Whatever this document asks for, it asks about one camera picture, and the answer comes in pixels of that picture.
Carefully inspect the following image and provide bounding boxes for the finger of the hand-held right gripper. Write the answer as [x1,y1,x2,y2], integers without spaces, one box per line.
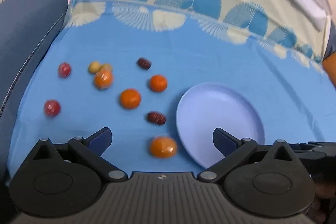
[289,140,336,161]

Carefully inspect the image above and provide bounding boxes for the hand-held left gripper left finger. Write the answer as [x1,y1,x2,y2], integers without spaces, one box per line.
[26,127,128,183]

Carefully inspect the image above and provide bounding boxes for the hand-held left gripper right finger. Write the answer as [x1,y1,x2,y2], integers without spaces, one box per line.
[197,127,301,183]

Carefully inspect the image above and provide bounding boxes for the lavender round plate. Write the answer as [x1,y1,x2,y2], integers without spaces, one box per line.
[176,82,265,169]

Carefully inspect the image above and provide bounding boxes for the orange mandarin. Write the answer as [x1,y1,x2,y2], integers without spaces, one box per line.
[120,89,142,109]
[94,70,114,90]
[149,74,168,93]
[149,136,178,159]

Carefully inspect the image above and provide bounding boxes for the small red apple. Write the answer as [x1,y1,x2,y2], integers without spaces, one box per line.
[43,100,62,117]
[58,62,72,78]

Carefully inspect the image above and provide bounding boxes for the dark red wrinkled date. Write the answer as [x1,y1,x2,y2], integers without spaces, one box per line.
[137,57,152,70]
[147,111,167,125]

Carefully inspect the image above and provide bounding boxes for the orange cloth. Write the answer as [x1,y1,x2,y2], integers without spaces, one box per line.
[322,50,336,89]

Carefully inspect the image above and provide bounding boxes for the blue fan-patterned bed sheet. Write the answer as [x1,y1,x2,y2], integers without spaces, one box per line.
[5,0,334,180]

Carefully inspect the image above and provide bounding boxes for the blue zippered cushion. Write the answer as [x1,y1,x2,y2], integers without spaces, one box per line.
[0,0,72,182]

